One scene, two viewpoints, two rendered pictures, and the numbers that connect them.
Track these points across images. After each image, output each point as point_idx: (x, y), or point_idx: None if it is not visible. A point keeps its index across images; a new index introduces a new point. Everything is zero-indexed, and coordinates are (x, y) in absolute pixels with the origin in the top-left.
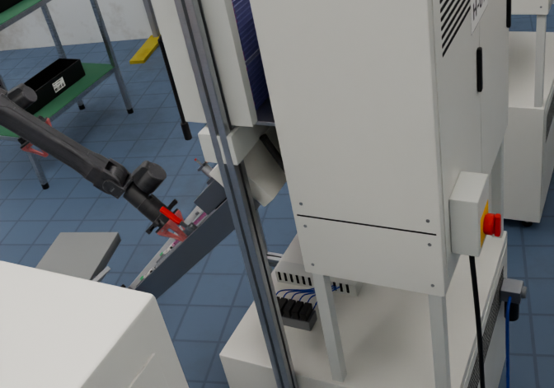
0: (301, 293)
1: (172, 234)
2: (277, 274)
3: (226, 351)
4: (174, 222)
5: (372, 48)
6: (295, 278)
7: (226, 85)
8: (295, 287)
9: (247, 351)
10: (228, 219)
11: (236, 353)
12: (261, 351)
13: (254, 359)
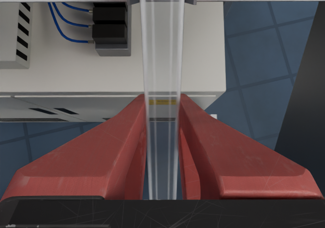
0: (50, 13)
1: (196, 199)
2: (20, 59)
3: (215, 82)
4: (213, 150)
5: None
6: (22, 19)
7: None
8: (37, 29)
9: (203, 45)
10: None
11: (214, 62)
12: (196, 22)
13: (215, 26)
